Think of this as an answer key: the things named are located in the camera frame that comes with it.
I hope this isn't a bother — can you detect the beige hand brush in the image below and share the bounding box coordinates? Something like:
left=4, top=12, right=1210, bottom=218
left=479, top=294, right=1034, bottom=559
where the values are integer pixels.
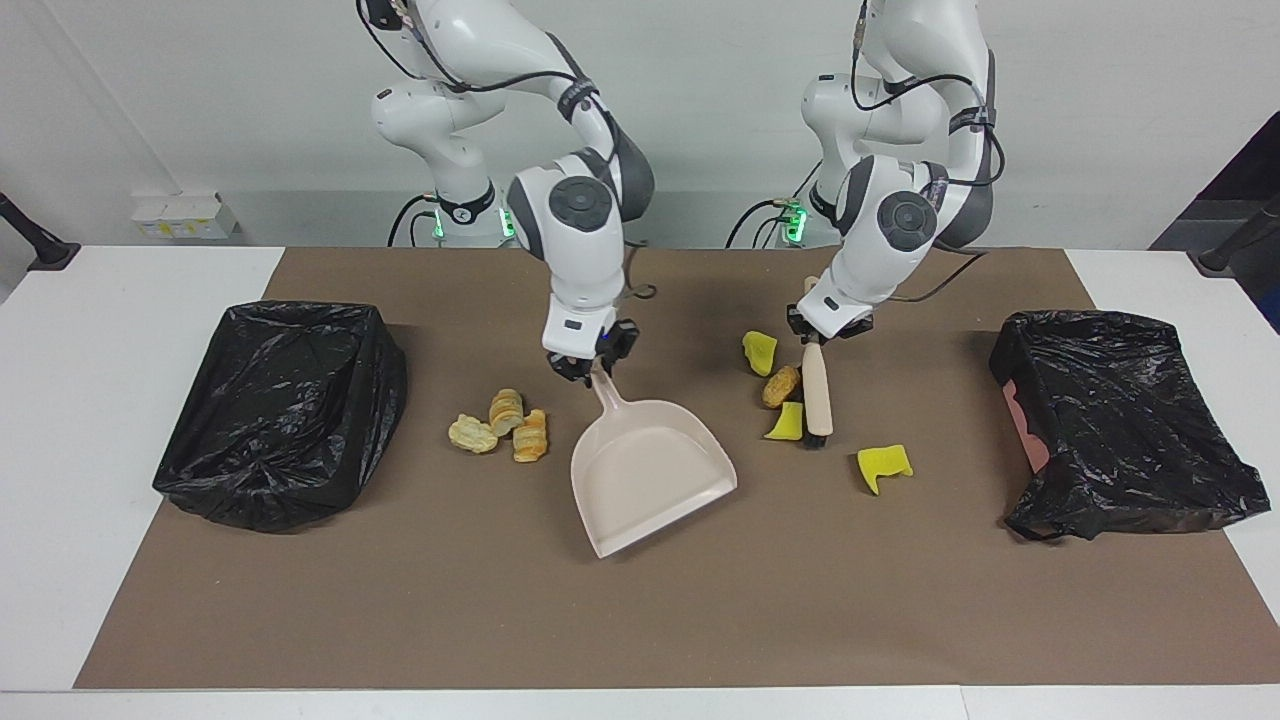
left=800, top=277, right=836, bottom=449

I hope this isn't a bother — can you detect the brown toy bread roll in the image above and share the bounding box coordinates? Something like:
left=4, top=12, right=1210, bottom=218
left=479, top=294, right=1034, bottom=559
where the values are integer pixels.
left=761, top=364, right=802, bottom=411

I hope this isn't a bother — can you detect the striped spiral pastry roll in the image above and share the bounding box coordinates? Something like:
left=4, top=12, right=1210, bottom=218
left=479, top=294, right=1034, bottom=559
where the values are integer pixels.
left=512, top=409, right=549, bottom=465
left=487, top=388, right=525, bottom=438

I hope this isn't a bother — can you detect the beige plastic dustpan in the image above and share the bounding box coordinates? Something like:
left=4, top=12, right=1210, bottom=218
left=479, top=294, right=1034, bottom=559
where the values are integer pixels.
left=570, top=362, right=739, bottom=561

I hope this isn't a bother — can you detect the pale flaky puff pastry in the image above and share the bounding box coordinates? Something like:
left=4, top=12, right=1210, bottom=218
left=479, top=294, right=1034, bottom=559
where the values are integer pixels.
left=447, top=413, right=500, bottom=455

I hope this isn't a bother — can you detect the pink plastic bin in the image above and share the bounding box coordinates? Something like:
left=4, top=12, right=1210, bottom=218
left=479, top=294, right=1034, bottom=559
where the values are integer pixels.
left=1003, top=376, right=1053, bottom=474

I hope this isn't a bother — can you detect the right black bag bin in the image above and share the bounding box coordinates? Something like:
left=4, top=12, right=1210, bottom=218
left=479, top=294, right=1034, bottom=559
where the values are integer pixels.
left=988, top=309, right=1273, bottom=543

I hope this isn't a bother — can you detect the black bag lined bin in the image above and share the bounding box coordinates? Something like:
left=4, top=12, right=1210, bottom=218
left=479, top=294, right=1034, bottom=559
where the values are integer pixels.
left=152, top=300, right=409, bottom=534

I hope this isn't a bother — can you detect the brown table mat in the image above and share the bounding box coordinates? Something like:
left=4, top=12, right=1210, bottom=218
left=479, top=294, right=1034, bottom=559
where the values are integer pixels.
left=73, top=246, right=1280, bottom=691

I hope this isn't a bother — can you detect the dark partition panel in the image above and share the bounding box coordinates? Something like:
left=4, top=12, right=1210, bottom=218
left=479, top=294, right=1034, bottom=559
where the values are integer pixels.
left=1150, top=108, right=1280, bottom=336

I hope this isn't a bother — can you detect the white power strip box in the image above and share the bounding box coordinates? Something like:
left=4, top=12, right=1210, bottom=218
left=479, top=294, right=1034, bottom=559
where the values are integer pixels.
left=130, top=192, right=241, bottom=241

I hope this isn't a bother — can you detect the black base power cable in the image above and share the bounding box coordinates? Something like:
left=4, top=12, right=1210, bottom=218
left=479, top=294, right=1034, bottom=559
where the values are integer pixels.
left=388, top=193, right=441, bottom=248
left=727, top=198, right=801, bottom=248

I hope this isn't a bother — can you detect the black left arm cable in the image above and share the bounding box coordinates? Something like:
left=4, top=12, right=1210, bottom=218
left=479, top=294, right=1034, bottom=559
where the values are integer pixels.
left=850, top=0, right=1007, bottom=303

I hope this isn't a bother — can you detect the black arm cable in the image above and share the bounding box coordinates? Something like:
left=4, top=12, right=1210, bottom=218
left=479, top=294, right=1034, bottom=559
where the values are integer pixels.
left=355, top=0, right=661, bottom=301
left=850, top=0, right=1007, bottom=303

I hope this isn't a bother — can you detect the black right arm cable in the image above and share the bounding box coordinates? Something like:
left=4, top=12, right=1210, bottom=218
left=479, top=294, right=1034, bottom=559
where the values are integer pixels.
left=355, top=0, right=661, bottom=301

